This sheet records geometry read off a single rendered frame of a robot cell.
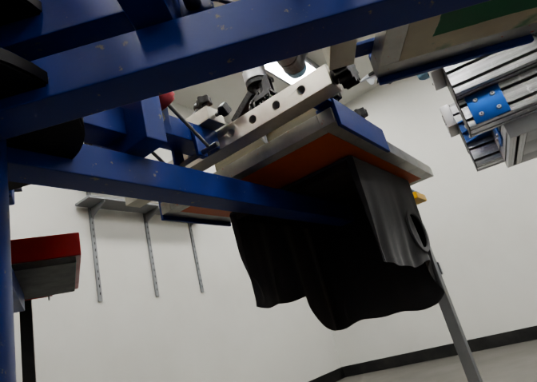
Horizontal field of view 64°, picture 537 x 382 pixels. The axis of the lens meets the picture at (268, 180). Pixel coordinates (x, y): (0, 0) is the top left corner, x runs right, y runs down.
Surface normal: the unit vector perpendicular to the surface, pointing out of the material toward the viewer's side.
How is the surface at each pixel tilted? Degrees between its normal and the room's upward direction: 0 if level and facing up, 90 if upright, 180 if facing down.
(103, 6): 90
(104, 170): 90
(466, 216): 90
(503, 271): 90
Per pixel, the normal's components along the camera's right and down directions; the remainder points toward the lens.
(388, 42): 0.25, 0.91
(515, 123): -0.46, -0.20
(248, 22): -0.11, -0.33
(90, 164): 0.77, -0.40
